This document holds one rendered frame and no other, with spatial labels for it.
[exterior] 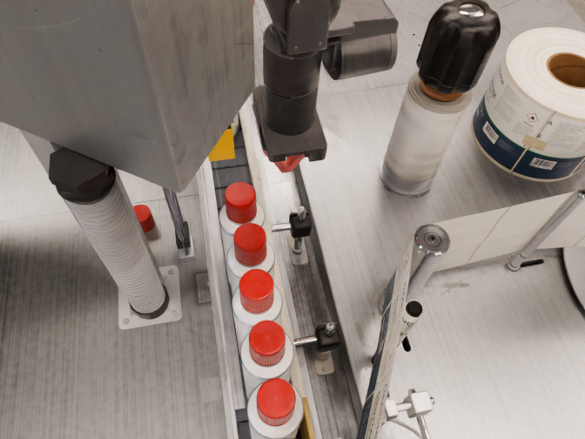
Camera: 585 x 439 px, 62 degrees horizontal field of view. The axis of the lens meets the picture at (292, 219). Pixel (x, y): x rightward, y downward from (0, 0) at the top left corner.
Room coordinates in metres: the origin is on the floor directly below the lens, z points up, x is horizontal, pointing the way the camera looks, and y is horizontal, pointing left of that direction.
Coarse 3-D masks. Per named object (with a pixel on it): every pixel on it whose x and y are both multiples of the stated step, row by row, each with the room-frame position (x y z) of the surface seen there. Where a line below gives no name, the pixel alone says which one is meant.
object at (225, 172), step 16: (240, 128) 0.56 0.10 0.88; (240, 144) 0.53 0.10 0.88; (224, 160) 0.49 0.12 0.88; (240, 160) 0.49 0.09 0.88; (224, 176) 0.46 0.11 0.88; (240, 176) 0.46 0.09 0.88; (224, 192) 0.43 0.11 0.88; (224, 256) 0.32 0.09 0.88; (240, 368) 0.16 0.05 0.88; (240, 416) 0.10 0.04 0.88; (240, 432) 0.09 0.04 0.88
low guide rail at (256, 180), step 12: (240, 120) 0.56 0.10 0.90; (252, 144) 0.50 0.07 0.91; (252, 156) 0.48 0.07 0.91; (252, 168) 0.45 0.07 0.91; (252, 180) 0.43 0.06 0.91; (264, 204) 0.39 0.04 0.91; (276, 264) 0.29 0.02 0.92; (276, 276) 0.28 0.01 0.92; (288, 324) 0.21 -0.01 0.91; (300, 384) 0.14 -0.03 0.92
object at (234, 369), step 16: (208, 160) 0.42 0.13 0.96; (208, 176) 0.40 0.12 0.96; (208, 192) 0.37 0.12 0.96; (208, 208) 0.34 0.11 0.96; (224, 272) 0.25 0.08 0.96; (224, 288) 0.23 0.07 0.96; (224, 304) 0.21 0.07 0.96; (224, 320) 0.19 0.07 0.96; (240, 384) 0.12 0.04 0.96; (240, 400) 0.11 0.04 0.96
